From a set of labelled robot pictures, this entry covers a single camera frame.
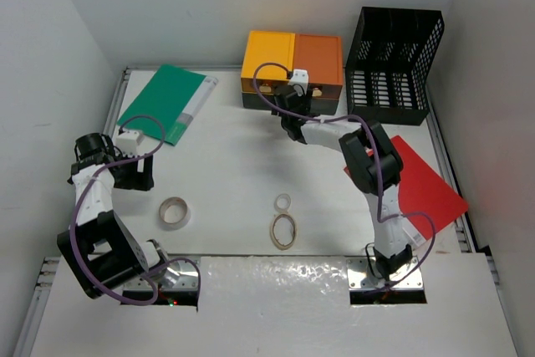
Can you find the transparent grey drawer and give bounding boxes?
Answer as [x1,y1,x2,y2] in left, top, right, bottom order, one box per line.
[310,98,339,115]
[242,93,271,110]

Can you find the wide clear tape roll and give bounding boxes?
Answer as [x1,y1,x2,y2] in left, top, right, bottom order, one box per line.
[158,196,191,231]

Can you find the green clip file folder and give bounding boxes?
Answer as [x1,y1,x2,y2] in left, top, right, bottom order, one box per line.
[118,64,218,145]

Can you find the small white tape roll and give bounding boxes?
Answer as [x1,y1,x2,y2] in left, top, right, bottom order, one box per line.
[274,193,292,213]

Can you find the thin brown tape ring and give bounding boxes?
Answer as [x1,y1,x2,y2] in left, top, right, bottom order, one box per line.
[268,212,300,251]

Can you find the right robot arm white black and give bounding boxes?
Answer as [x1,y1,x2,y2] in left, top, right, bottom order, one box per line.
[274,84,413,281]

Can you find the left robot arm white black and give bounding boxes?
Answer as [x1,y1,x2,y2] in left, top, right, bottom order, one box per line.
[57,129,167,298]

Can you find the orange drawer box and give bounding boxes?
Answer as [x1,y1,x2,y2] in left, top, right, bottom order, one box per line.
[293,33,343,100]

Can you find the yellow drawer box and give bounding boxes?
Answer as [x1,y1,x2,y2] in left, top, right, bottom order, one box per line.
[241,31,296,94]

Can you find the black mesh file rack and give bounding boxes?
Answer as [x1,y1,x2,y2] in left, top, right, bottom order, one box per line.
[345,7,445,126]

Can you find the red clip file folder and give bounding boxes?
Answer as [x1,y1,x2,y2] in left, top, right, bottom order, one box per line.
[343,135,470,247]

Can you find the white foam front board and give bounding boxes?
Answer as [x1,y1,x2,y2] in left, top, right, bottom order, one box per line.
[32,254,516,356]

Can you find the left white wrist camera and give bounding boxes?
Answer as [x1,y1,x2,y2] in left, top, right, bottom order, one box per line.
[115,130,145,157]

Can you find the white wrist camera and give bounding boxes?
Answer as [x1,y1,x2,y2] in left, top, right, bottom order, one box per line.
[288,69,308,90]
[115,130,145,157]

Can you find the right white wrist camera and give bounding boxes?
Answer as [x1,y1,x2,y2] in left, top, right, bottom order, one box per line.
[288,69,308,90]

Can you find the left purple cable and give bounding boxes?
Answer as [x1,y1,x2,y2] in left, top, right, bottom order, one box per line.
[69,115,202,305]

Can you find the purple cable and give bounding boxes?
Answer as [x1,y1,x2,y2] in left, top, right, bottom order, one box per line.
[252,62,436,291]
[69,115,202,305]

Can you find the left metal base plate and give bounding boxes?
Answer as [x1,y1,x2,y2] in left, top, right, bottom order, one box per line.
[123,259,199,293]

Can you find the metal base plate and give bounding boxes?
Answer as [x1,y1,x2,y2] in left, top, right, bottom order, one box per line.
[346,256,425,292]
[123,259,199,293]

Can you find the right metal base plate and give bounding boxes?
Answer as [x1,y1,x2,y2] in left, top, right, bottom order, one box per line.
[346,256,425,292]

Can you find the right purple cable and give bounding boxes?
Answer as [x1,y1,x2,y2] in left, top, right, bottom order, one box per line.
[252,62,436,291]

